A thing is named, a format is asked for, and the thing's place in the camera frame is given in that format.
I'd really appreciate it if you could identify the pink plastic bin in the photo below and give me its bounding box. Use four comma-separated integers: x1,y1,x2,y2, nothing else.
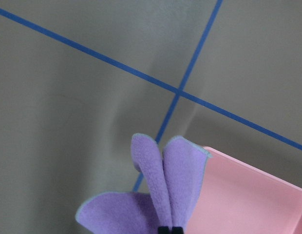
186,147,302,234

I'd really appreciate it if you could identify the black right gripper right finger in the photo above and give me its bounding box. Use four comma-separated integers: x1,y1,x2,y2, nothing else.
172,227,183,234

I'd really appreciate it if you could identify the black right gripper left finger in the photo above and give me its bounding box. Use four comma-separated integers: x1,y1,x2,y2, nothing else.
158,226,170,234

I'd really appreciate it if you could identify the purple cloth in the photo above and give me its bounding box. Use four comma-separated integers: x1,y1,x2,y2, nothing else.
75,134,211,234

